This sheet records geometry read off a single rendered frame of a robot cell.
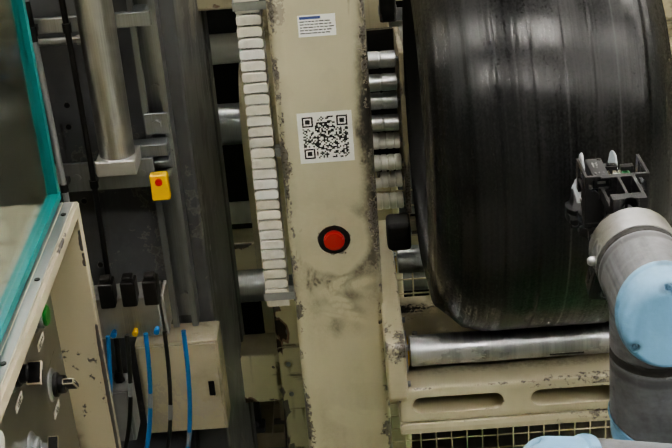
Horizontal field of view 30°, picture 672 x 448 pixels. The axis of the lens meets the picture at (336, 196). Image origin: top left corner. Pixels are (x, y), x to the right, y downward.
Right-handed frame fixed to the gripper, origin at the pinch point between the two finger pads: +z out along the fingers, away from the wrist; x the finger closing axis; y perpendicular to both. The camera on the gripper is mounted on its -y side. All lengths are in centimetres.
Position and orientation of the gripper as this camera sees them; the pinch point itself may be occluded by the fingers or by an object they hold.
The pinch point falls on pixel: (590, 181)
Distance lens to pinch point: 154.3
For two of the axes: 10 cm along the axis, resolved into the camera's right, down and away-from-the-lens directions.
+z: -0.2, -4.3, 9.0
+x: -10.0, 0.7, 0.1
